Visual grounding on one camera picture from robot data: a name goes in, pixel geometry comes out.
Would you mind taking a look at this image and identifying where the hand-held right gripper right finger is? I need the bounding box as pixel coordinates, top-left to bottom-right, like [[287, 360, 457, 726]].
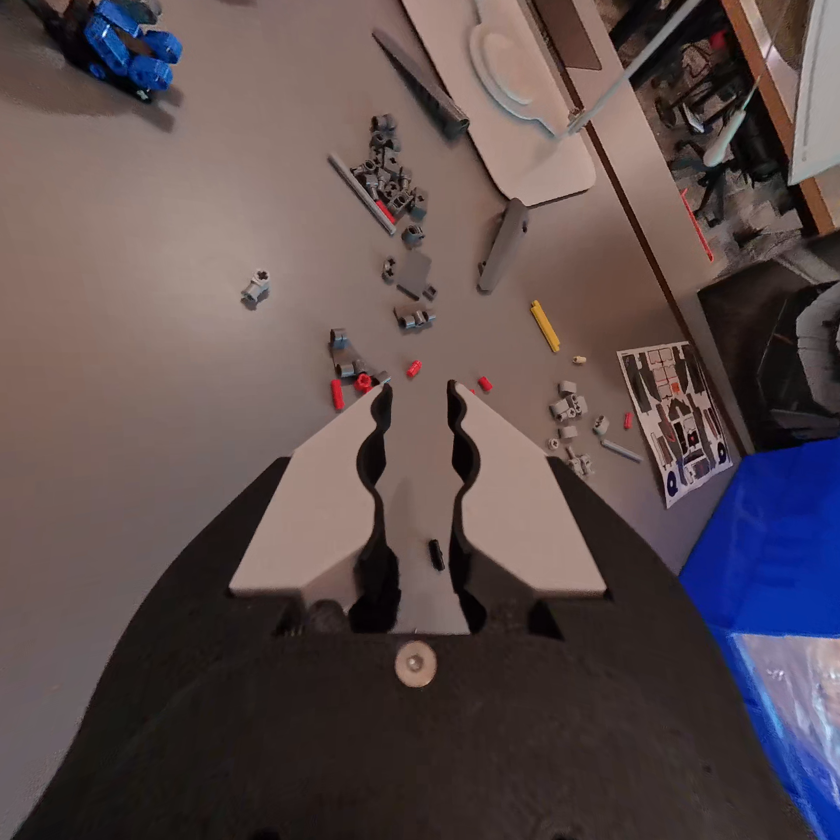
[[446, 378, 609, 632]]

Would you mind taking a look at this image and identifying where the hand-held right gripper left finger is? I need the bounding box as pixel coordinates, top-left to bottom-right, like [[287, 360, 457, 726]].
[[227, 382, 395, 632]]

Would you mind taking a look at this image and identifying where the blue black lego assembly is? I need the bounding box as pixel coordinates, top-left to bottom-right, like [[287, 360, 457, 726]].
[[42, 0, 185, 104]]

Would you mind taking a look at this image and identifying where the lego sticker sheet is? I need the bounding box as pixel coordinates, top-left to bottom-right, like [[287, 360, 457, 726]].
[[616, 340, 735, 511]]

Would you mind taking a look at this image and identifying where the yellow lego beam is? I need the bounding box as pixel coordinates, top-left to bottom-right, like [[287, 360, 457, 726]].
[[529, 298, 562, 354]]

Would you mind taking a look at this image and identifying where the flat grey lego plate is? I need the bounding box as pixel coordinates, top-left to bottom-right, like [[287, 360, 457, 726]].
[[395, 251, 438, 303]]

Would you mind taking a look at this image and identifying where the pile of grey lego connectors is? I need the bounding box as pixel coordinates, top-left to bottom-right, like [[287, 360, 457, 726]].
[[350, 113, 432, 225]]

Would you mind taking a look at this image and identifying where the cluster of light grey connectors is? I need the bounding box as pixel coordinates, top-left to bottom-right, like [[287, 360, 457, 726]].
[[546, 378, 611, 478]]

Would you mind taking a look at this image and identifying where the blue plastic storage bin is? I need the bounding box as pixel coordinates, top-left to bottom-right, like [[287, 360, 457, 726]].
[[678, 437, 840, 840]]

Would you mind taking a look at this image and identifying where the clear plastic parts bag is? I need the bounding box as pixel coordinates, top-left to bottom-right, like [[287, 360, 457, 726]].
[[731, 630, 840, 840]]

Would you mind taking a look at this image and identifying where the red orange bar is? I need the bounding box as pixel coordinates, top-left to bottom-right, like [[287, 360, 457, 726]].
[[678, 187, 715, 262]]

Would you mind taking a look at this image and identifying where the white flat stand board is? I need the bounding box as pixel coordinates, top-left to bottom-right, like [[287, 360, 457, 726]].
[[400, 0, 598, 209]]

